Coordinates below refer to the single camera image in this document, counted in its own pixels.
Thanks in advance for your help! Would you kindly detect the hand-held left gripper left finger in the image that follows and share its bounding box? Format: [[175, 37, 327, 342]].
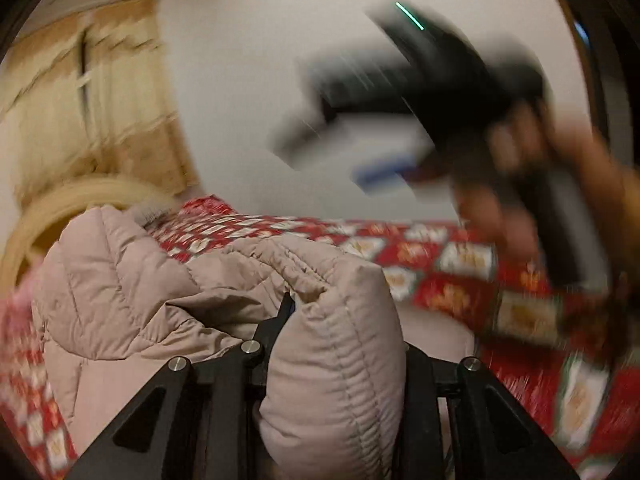
[[75, 291, 298, 480]]

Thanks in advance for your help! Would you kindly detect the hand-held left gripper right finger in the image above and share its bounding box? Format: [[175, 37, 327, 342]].
[[394, 342, 582, 480]]

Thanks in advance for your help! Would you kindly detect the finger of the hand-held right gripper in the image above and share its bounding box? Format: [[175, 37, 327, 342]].
[[269, 105, 437, 197], [299, 47, 417, 117]]

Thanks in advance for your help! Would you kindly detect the person's right forearm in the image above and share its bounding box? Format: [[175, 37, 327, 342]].
[[560, 120, 640, 321]]

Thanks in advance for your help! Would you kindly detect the person's right hand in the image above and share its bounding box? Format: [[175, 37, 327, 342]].
[[415, 100, 626, 263]]

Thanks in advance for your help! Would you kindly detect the cream patterned curtain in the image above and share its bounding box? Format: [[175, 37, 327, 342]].
[[0, 0, 201, 206]]

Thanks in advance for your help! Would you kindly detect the beige padded coat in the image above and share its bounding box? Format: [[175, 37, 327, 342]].
[[31, 205, 476, 480]]

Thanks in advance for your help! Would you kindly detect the red bear printed blanket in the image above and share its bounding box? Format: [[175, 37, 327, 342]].
[[0, 195, 640, 480]]

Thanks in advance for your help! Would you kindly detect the round cream and gold headboard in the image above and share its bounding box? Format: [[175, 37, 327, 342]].
[[0, 175, 176, 293]]

